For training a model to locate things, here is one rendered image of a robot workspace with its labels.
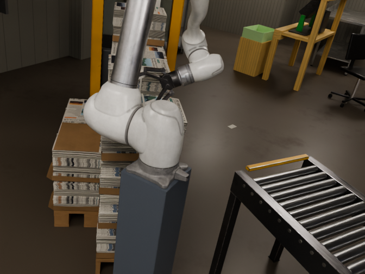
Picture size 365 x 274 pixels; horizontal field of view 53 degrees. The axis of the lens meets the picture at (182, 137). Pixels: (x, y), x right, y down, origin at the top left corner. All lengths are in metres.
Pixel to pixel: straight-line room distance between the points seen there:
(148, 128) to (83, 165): 1.09
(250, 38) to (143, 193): 4.82
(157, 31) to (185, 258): 1.58
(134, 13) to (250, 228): 1.92
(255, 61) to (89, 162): 4.14
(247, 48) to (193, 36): 4.29
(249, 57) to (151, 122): 4.82
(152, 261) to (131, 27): 0.90
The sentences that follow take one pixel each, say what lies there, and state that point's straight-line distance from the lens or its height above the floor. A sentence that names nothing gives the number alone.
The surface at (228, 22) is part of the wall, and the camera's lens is 8.84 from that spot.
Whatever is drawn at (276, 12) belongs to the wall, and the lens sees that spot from 8.48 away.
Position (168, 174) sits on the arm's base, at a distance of 1.34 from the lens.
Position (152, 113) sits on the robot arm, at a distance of 1.25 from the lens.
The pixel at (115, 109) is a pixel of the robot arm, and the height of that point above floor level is 1.23.
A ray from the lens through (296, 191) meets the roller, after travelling 1.88.
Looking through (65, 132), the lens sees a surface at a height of 0.60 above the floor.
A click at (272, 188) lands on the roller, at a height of 0.79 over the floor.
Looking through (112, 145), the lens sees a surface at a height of 0.92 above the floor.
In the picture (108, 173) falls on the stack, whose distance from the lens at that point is 1.82.
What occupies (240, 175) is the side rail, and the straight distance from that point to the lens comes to 1.85.
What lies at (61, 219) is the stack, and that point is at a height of 0.06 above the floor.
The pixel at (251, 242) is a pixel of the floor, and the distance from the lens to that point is 2.70.
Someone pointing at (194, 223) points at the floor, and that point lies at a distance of 2.71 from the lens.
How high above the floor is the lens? 1.80
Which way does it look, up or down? 29 degrees down
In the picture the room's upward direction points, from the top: 10 degrees clockwise
